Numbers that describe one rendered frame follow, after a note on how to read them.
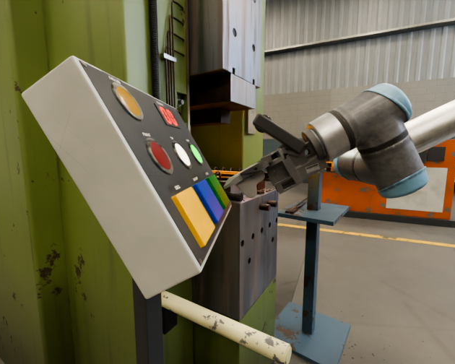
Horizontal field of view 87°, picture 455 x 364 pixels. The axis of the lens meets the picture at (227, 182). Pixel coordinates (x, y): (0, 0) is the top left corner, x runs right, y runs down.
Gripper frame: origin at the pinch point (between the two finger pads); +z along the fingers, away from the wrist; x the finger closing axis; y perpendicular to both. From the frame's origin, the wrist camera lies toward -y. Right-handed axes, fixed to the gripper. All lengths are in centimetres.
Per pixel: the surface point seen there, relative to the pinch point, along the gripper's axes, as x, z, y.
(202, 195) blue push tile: -13.6, 2.4, -0.8
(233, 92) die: 37.1, -11.6, -24.8
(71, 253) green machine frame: 29, 72, -4
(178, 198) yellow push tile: -23.6, 2.4, -2.4
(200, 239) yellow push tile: -23.6, 2.6, 3.4
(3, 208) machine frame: 33, 92, -34
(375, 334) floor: 90, -17, 129
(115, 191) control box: -26.9, 7.1, -6.8
